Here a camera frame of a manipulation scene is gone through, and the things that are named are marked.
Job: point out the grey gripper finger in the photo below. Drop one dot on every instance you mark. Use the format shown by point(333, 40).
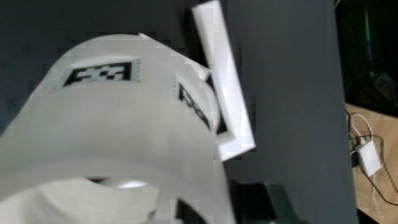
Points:
point(262, 205)

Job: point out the white lamp shade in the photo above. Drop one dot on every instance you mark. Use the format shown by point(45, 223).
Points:
point(109, 150)

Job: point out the white left fence bar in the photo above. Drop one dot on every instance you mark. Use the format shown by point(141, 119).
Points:
point(237, 138)

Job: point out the white power adapter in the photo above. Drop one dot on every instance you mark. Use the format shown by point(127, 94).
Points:
point(370, 159)

